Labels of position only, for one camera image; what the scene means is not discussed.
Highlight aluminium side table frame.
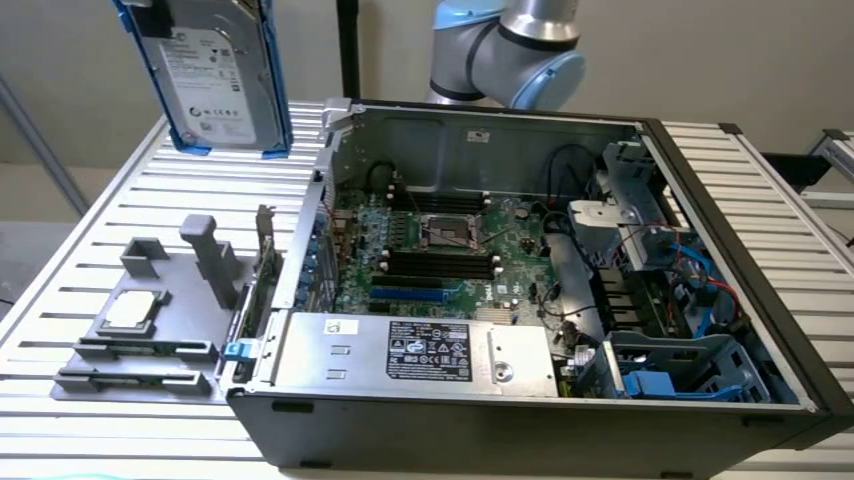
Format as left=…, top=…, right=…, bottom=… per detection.
left=759, top=128, right=854, bottom=209

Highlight black vertical pole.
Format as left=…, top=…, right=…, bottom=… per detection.
left=335, top=0, right=363, bottom=99

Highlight silver power supply unit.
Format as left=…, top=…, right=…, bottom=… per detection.
left=268, top=311, right=560, bottom=399

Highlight blue plastic disk bay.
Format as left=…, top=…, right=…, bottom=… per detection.
left=602, top=330, right=759, bottom=402

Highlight blue expansion slot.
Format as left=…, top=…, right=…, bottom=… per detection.
left=368, top=286, right=447, bottom=302

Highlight black open PC case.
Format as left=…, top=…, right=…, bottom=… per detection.
left=224, top=96, right=836, bottom=470

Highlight black cable loop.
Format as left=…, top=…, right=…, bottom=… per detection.
left=547, top=143, right=606, bottom=202

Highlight green motherboard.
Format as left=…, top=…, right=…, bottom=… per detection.
left=331, top=192, right=576, bottom=361

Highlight green graphics card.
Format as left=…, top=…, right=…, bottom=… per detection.
left=233, top=203, right=283, bottom=347

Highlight red wire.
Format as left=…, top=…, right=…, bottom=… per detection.
left=616, top=223, right=740, bottom=324

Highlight silver CPU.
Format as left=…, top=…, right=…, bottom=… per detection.
left=105, top=290, right=165, bottom=327

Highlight blue wire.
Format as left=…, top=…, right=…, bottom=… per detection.
left=664, top=238, right=719, bottom=344

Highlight black RAM slot bank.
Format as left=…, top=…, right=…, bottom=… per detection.
left=388, top=188, right=487, bottom=212
left=385, top=248, right=499, bottom=280

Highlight silver hard disk white label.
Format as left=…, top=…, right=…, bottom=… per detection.
left=127, top=0, right=283, bottom=149

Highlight grey plastic parts rack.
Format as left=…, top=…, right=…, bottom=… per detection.
left=50, top=213, right=263, bottom=402

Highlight grey metal frame leg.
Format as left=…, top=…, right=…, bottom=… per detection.
left=0, top=73, right=90, bottom=217

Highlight blue plastic disk carrier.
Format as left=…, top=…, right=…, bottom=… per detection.
left=110, top=0, right=296, bottom=161

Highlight CPU socket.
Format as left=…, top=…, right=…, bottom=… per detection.
left=415, top=213, right=487, bottom=252

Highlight grey metal disk bay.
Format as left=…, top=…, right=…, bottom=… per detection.
left=566, top=141, right=692, bottom=274

